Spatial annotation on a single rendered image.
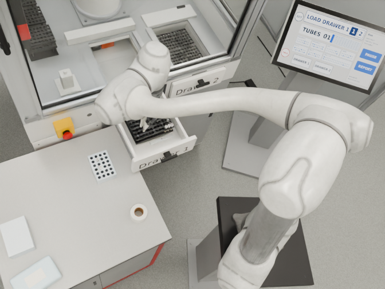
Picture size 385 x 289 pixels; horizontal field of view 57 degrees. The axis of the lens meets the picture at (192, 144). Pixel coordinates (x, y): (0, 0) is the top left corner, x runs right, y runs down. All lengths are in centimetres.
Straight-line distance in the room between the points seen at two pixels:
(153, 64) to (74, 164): 70
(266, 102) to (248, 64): 222
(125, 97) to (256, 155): 173
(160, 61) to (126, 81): 12
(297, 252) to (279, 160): 92
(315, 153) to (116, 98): 55
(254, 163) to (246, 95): 166
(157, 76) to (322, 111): 50
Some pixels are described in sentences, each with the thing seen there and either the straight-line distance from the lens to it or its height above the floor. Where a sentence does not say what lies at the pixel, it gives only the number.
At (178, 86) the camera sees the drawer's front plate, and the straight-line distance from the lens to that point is 165.
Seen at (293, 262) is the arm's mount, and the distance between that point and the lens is 159.
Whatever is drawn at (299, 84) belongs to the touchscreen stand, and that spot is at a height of 78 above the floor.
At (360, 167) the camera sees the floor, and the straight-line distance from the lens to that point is 304.
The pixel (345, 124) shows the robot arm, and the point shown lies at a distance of 83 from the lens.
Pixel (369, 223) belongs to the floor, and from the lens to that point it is 288.
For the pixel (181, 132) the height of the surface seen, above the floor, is 88.
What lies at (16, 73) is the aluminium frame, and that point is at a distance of 126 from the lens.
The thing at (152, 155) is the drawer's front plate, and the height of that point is 92.
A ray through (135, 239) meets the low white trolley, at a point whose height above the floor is 76.
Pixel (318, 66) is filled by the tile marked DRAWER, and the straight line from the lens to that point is 187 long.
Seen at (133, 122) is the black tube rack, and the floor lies 90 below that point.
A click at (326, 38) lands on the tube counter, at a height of 111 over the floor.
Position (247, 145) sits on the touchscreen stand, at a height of 4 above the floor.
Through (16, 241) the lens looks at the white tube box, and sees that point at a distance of 148.
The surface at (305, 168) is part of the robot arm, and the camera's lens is 72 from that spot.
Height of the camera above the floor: 221
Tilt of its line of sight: 60 degrees down
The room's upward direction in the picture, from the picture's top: 23 degrees clockwise
